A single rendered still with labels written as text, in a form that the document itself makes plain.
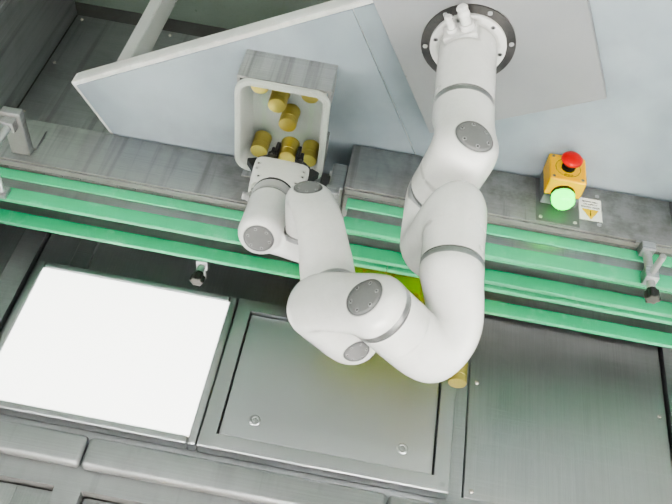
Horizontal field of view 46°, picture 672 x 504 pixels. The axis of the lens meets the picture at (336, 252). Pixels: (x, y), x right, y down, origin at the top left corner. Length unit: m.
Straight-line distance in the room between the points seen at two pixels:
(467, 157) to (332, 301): 0.29
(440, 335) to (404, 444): 0.56
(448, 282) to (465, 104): 0.31
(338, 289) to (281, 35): 0.62
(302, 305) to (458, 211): 0.24
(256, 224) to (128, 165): 0.48
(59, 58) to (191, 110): 0.74
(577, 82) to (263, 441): 0.85
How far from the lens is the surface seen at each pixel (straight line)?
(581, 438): 1.68
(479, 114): 1.18
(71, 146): 1.74
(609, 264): 1.56
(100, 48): 2.33
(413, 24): 1.36
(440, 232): 1.04
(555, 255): 1.52
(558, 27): 1.36
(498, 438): 1.63
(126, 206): 1.63
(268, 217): 1.27
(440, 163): 1.14
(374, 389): 1.58
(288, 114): 1.51
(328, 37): 1.45
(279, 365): 1.59
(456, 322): 1.01
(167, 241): 1.65
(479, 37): 1.32
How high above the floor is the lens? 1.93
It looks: 39 degrees down
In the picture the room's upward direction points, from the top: 168 degrees counter-clockwise
